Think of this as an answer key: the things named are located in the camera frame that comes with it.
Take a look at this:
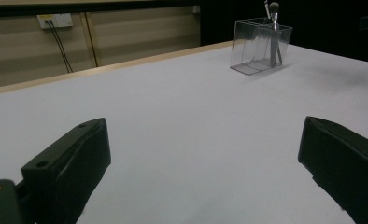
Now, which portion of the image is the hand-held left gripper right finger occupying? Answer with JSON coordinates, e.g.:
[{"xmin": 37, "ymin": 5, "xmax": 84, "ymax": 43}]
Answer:
[{"xmin": 298, "ymin": 116, "xmax": 368, "ymax": 224}]

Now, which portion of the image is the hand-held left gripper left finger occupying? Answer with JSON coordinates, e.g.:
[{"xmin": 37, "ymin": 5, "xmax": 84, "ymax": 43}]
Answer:
[{"xmin": 21, "ymin": 117, "xmax": 112, "ymax": 224}]

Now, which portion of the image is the clear acrylic organizer box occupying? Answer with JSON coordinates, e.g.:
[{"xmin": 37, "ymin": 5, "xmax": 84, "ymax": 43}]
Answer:
[{"xmin": 229, "ymin": 17, "xmax": 293, "ymax": 76}]

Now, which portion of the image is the black marker pen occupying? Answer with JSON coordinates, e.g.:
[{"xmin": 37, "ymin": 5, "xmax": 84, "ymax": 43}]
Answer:
[{"xmin": 268, "ymin": 1, "xmax": 283, "ymax": 68}]

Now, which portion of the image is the thin black pen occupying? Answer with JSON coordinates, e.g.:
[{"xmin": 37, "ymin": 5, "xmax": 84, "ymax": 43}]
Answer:
[{"xmin": 263, "ymin": 0, "xmax": 283, "ymax": 65}]

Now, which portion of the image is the black curtain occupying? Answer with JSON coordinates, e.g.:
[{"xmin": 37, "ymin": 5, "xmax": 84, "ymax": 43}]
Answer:
[{"xmin": 200, "ymin": 0, "xmax": 368, "ymax": 65}]

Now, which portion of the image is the black horizontal bar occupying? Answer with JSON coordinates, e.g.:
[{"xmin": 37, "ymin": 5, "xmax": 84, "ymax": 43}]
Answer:
[{"xmin": 0, "ymin": 0, "xmax": 202, "ymax": 19}]

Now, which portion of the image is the black wall socket cable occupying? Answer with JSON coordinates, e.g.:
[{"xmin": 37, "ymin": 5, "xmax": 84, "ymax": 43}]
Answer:
[
  {"xmin": 46, "ymin": 20, "xmax": 70, "ymax": 74},
  {"xmin": 50, "ymin": 20, "xmax": 74, "ymax": 73}
]

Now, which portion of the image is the wooden vertical wall trim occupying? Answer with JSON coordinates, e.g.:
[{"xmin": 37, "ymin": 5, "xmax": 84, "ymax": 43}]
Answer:
[{"xmin": 78, "ymin": 11, "xmax": 98, "ymax": 68}]

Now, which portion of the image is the white wall socket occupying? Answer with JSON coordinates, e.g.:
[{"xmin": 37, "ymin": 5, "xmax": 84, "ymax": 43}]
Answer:
[{"xmin": 36, "ymin": 12, "xmax": 74, "ymax": 30}]

